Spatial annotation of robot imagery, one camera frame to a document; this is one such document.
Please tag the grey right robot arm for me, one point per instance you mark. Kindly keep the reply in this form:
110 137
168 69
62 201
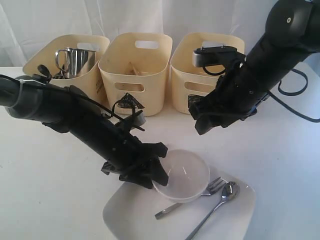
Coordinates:
292 34

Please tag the cream bin with square mark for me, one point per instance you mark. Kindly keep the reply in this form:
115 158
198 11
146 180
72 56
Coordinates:
186 79

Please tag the steel spoon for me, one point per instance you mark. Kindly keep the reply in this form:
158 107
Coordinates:
229 192

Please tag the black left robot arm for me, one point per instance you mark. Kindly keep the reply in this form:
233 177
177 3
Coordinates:
69 110

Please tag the stainless steel bowl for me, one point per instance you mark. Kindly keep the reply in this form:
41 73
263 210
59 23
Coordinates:
59 75

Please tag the cream bin with triangle mark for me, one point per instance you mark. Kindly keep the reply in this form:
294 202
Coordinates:
137 63

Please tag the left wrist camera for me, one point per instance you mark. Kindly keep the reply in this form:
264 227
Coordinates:
134 121

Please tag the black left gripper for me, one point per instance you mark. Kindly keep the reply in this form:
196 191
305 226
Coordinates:
134 161

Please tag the white plastic bowl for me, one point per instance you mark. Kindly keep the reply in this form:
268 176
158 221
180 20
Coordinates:
188 176

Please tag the steel mug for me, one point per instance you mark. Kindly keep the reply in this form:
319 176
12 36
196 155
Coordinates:
77 61

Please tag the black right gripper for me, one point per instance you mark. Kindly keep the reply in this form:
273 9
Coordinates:
236 96

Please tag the cream bin with circle mark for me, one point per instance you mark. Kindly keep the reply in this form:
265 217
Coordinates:
90 83

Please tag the white square plate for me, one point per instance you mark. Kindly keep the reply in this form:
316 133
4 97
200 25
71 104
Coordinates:
130 214

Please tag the steel fork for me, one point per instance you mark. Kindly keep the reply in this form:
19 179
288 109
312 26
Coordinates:
213 187

